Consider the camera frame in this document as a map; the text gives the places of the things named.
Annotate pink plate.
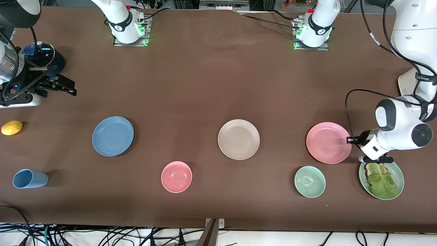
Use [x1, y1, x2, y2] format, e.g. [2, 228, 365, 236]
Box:
[306, 122, 352, 164]

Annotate blue plate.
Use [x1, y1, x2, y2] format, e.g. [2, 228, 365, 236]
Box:
[92, 116, 134, 157]

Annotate dark blue saucepan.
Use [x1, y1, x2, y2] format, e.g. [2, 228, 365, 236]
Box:
[22, 41, 66, 77]

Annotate toasted bread slice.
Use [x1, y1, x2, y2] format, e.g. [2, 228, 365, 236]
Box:
[364, 163, 388, 178]

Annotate green plate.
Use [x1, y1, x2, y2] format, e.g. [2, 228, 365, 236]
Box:
[359, 160, 405, 200]

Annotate glass lid with blue knob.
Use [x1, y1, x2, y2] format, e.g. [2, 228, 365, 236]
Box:
[23, 41, 55, 69]

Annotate green lettuce leaf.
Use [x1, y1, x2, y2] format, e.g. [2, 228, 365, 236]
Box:
[367, 163, 399, 199]

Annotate yellow lemon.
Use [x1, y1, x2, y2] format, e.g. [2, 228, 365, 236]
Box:
[1, 120, 24, 136]

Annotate green bowl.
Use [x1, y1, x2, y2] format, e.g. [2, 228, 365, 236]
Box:
[294, 166, 326, 198]

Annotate white appliance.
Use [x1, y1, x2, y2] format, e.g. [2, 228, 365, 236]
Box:
[398, 67, 427, 103]

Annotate blue cup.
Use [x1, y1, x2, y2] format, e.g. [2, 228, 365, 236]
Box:
[13, 169, 49, 189]

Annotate beige plate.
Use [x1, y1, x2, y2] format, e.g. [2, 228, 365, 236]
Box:
[218, 119, 260, 160]

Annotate brown table cover cloth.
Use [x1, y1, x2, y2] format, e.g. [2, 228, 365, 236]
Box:
[0, 6, 437, 233]

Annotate pink bowl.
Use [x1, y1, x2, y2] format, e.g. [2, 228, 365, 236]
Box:
[161, 161, 193, 193]

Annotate reddish brown plant decoration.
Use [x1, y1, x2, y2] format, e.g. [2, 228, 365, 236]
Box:
[283, 0, 318, 10]

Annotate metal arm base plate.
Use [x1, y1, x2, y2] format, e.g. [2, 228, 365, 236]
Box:
[294, 19, 329, 51]
[114, 15, 151, 47]

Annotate black base cable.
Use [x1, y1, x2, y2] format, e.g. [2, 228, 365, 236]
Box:
[270, 10, 297, 23]
[239, 13, 298, 30]
[141, 8, 171, 22]

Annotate black looped cable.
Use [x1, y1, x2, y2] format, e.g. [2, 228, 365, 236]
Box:
[0, 205, 33, 240]

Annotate tangled black floor cables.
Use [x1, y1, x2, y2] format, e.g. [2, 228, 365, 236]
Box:
[0, 224, 205, 246]

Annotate small metal bracket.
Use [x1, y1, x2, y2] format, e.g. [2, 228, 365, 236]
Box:
[205, 218, 225, 229]

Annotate dark metal post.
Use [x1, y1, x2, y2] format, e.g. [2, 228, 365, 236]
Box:
[196, 219, 219, 246]

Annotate grey metal frame bar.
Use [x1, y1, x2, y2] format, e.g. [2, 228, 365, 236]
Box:
[199, 0, 250, 11]

